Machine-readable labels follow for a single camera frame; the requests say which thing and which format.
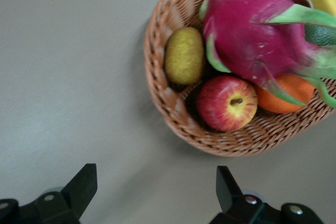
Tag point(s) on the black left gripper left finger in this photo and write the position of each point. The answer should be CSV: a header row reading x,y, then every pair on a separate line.
x,y
73,197

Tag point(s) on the dark green avocado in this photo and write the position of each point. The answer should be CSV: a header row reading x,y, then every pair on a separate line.
x,y
321,36

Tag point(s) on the red peach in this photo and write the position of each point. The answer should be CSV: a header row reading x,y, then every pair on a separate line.
x,y
223,106

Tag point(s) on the woven wicker fruit basket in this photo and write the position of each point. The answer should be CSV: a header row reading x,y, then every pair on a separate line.
x,y
236,145

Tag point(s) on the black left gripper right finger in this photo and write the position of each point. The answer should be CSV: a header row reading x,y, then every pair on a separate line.
x,y
231,197

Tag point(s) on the yellow-brown kiwi fruit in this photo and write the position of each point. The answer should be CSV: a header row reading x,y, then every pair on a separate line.
x,y
185,56

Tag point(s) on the orange carrot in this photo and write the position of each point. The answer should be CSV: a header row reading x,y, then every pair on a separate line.
x,y
275,103

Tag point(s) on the pink dragon fruit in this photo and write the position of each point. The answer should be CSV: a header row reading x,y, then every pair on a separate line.
x,y
249,24

